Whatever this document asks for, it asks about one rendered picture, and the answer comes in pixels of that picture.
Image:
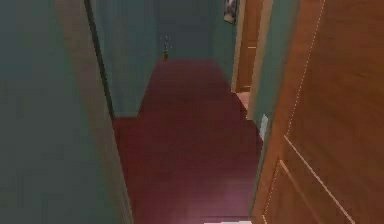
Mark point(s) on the small orange floor object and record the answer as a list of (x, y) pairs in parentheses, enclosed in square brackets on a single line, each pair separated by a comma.
[(165, 56)]

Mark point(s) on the brown wooden room door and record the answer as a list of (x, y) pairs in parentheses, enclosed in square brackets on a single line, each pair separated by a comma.
[(336, 110), (249, 46)]

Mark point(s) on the framed wall picture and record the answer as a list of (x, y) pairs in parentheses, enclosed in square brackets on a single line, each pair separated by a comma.
[(230, 10)]

